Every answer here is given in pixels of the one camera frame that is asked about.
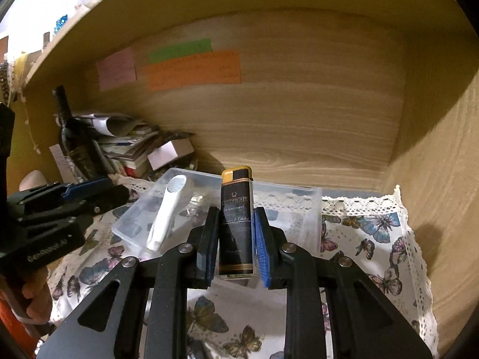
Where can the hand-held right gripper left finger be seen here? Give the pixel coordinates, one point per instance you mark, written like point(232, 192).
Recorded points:
point(208, 246)

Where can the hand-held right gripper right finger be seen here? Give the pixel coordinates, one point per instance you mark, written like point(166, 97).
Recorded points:
point(261, 246)

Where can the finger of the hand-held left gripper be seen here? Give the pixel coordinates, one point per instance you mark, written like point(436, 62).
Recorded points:
point(88, 187)

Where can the black lighter with gold cap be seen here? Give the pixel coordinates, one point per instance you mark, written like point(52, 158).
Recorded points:
point(235, 228)

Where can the clear plastic container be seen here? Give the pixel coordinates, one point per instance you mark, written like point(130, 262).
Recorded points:
point(224, 209)

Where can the person's left hand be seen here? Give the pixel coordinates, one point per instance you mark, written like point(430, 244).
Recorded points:
point(35, 295)

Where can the dark wine bottle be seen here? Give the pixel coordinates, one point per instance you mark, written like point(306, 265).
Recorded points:
point(73, 138)

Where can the white handheld device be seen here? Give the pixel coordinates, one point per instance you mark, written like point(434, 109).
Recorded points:
point(167, 213)

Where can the pile of papers and books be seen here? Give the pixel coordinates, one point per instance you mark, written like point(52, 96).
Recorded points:
point(131, 142)

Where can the small white box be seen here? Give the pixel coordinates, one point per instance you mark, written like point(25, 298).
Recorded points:
point(170, 153)

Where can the butterfly print lace cloth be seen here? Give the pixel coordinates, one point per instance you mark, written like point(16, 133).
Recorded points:
point(355, 269)

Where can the pink sticky note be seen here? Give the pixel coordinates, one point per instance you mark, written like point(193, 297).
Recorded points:
point(116, 68)

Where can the orange sticky note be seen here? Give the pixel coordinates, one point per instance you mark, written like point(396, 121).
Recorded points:
point(191, 71)

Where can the green sticky note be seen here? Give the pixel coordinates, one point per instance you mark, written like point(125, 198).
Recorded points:
point(179, 51)

